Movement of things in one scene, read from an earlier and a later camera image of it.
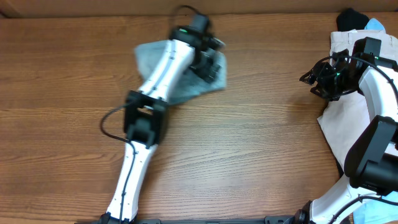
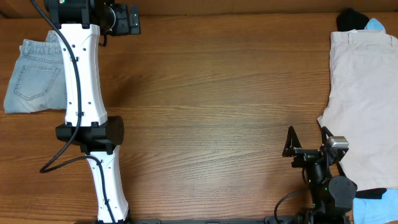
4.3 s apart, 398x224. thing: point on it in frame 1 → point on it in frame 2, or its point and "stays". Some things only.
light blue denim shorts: [192, 83] → [38, 81]
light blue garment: [374, 24] stays
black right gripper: [318, 76] → [305, 154]
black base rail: [266, 219] stays
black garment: [350, 19] stays
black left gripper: [210, 69] → [123, 19]
